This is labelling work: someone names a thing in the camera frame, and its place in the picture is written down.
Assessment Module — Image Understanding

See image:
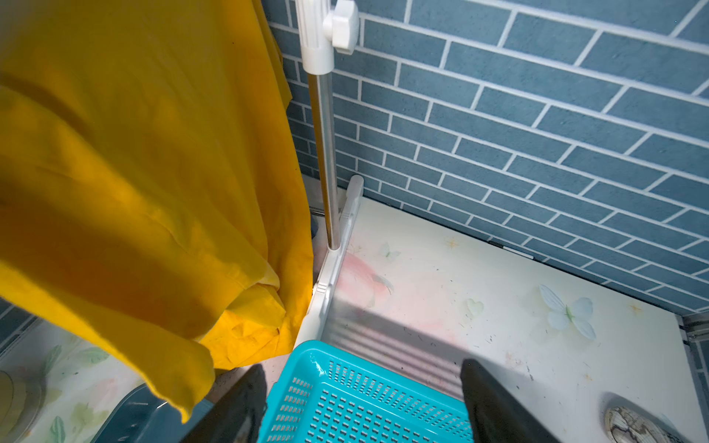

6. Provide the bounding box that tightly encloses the yellow bowl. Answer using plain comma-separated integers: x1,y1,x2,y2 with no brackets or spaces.
1,371,44,442

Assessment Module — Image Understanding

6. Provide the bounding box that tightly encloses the yellow t-shirt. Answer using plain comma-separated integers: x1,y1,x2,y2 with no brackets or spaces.
1,1,313,418

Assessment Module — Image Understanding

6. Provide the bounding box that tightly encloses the metal clothes rack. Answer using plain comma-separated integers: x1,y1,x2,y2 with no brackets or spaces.
295,0,364,346

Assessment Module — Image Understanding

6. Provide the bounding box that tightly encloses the patterned pouch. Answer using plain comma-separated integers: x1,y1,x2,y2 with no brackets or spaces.
603,405,687,443

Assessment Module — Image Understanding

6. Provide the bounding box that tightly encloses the teal plastic basket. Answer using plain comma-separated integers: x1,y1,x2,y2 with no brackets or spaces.
258,341,474,442

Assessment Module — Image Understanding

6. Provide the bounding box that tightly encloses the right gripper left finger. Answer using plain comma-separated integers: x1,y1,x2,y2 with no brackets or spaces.
181,364,267,443

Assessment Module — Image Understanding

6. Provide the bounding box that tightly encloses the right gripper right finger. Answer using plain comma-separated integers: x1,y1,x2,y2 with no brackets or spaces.
460,359,559,442

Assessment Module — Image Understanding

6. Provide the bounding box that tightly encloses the dark teal tray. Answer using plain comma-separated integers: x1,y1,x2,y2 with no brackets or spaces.
92,384,214,443

